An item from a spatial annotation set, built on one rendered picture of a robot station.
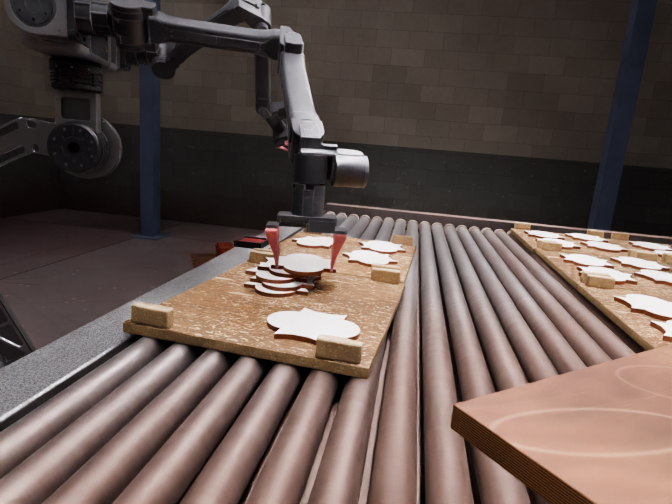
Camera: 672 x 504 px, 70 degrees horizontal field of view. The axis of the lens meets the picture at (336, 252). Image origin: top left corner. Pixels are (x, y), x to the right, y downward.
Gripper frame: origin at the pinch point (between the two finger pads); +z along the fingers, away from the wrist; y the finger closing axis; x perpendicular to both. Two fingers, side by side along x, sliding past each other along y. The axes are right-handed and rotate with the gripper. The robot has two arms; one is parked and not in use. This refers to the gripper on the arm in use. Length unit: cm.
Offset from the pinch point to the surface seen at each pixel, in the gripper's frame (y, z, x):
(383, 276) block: -16.0, 3.5, -9.1
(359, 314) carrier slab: -9.4, 5.2, 10.5
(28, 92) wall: 364, -74, -569
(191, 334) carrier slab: 14.5, 5.3, 22.4
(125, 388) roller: 18.7, 7.1, 34.4
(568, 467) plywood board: -15, -4, 62
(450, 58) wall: -157, -145, -511
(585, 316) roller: -54, 7, -1
